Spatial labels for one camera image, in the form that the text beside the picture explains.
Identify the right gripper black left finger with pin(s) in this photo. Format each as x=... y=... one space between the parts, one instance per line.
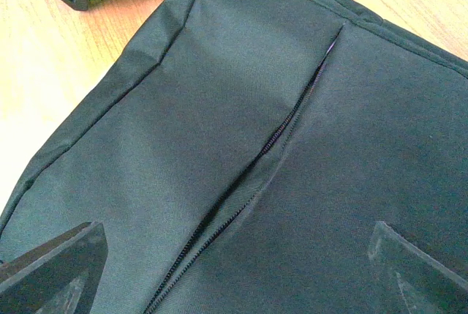
x=59 y=276

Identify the black student backpack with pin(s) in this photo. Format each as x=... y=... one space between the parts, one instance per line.
x=240 y=152

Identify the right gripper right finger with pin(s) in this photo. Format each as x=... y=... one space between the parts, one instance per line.
x=414 y=276

